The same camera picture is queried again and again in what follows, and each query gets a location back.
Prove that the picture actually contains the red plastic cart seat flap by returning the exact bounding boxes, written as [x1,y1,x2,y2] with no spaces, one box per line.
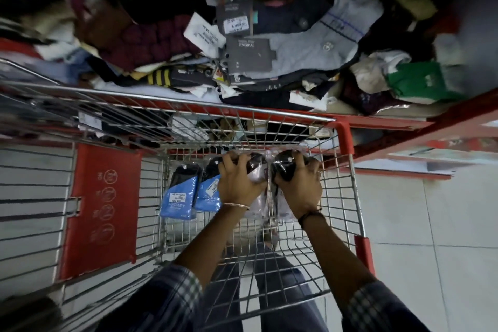
[58,144,143,281]

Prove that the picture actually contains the clear packet of dark socks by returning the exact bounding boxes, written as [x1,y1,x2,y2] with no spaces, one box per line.
[269,150,312,224]
[220,152,271,222]

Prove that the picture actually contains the dark grey garment packet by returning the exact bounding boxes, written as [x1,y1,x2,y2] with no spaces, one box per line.
[216,0,260,35]

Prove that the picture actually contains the checked shirt left sleeve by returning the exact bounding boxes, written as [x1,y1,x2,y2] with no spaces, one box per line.
[97,264,205,332]

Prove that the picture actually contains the person's right hand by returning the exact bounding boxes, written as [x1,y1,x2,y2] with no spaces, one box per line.
[273,151,324,219]

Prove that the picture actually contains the pile of mixed clothes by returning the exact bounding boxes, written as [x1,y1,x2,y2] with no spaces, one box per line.
[0,0,498,118]

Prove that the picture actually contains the person's right forearm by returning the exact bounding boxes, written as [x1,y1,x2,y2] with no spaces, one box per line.
[299,212,380,307]

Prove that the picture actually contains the metal wire shopping cart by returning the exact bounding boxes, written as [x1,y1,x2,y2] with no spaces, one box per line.
[0,57,376,332]

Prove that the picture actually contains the black thread wristband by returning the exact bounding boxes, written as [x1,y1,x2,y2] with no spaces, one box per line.
[299,208,325,229]

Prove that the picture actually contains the white paper price tag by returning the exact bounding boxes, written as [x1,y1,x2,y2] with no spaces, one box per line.
[183,13,226,49]

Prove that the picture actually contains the person's left hand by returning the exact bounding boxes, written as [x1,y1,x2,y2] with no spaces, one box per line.
[217,151,269,208]

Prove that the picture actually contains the red metal display bin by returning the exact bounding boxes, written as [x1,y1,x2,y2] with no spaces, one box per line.
[0,38,498,181]

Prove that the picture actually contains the person's left forearm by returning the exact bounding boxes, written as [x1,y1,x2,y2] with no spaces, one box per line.
[173,204,251,289]

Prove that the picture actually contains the blue jeans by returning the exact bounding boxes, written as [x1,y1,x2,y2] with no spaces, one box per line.
[212,241,328,332]

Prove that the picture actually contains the checked shirt sleeve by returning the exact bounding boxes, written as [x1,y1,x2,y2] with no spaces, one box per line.
[97,264,205,332]
[342,280,428,332]

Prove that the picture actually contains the checked shirt right sleeve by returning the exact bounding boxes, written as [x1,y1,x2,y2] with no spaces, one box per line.
[342,280,428,332]

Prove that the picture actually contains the yellow black striped socks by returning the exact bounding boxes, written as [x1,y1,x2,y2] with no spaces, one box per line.
[130,67,174,88]

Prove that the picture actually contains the green garment packet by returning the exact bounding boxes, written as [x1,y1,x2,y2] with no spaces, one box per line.
[386,62,466,105]

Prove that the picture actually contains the maroon knit garment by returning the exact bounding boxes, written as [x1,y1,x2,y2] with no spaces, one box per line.
[104,16,204,72]

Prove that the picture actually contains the grey card garment packet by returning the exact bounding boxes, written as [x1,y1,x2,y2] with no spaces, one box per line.
[226,36,278,72]

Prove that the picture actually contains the blue sock packet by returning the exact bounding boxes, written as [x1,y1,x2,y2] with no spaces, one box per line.
[160,164,203,221]
[193,158,223,212]

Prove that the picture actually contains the light grey folded shirt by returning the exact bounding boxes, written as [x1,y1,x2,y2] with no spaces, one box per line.
[249,0,385,80]

